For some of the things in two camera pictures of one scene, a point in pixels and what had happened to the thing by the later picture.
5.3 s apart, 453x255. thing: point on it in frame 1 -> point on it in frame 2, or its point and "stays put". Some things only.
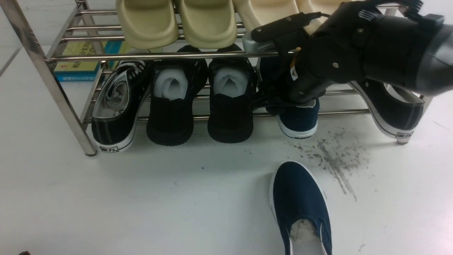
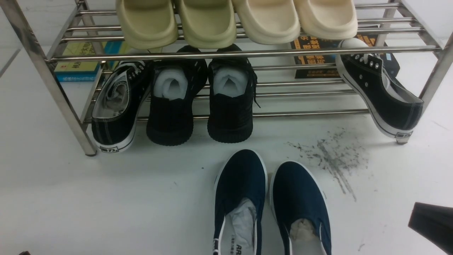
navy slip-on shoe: x=296 y=119 -> x=241 y=192
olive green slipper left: x=148 y=24 stays put
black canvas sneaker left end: x=119 y=105 stays put
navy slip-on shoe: x=298 y=202 stays put
